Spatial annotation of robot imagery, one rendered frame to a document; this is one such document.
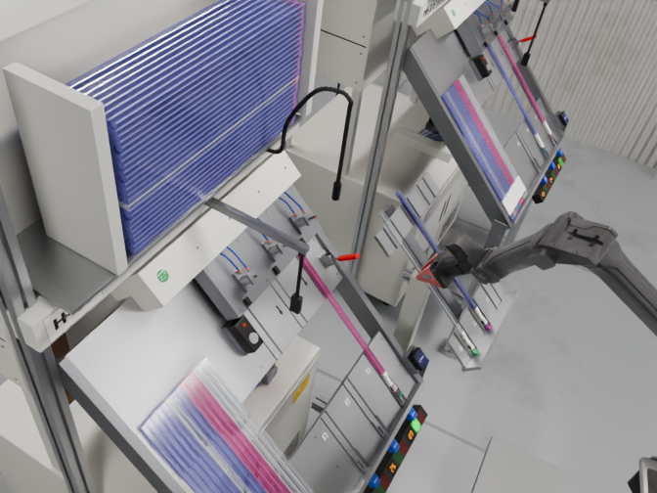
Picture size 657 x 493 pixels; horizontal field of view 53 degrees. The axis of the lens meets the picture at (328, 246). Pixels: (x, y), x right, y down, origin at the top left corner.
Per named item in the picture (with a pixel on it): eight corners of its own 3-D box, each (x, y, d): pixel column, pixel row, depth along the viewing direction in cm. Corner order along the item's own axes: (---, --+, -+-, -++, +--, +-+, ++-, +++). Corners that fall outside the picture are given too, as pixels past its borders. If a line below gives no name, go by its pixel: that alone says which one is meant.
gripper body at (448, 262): (428, 271, 171) (452, 264, 166) (443, 248, 178) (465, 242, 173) (441, 290, 173) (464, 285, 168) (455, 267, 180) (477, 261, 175)
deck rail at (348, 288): (407, 381, 185) (424, 380, 180) (404, 386, 184) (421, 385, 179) (263, 173, 165) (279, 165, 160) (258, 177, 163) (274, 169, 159)
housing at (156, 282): (265, 191, 165) (301, 175, 155) (129, 317, 133) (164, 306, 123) (246, 164, 163) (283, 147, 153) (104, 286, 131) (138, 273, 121)
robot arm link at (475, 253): (490, 286, 160) (509, 259, 162) (463, 256, 156) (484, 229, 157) (459, 277, 171) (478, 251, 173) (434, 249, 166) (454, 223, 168)
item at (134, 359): (330, 280, 173) (344, 277, 169) (164, 483, 130) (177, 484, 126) (259, 176, 163) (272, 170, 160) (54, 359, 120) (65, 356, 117)
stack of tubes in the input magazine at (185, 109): (295, 119, 144) (307, 2, 125) (134, 256, 111) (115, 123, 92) (248, 99, 148) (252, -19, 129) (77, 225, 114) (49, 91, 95)
